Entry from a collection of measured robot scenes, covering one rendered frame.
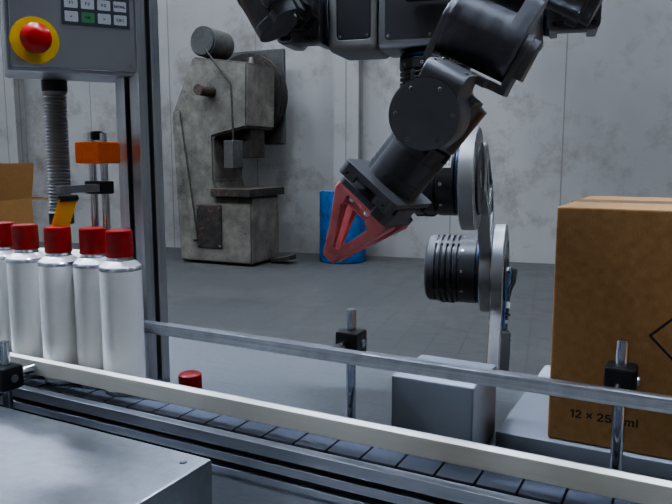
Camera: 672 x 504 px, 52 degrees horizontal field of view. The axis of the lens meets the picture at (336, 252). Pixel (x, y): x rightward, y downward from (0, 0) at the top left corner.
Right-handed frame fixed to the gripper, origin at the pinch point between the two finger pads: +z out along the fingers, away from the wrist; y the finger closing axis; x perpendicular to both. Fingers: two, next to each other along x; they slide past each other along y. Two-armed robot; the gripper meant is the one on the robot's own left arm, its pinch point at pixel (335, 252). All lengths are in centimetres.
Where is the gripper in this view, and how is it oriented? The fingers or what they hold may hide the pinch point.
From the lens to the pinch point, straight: 68.8
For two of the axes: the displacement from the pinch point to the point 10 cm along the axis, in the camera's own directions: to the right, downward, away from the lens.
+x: 6.8, 6.8, -2.7
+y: -4.4, 0.8, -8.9
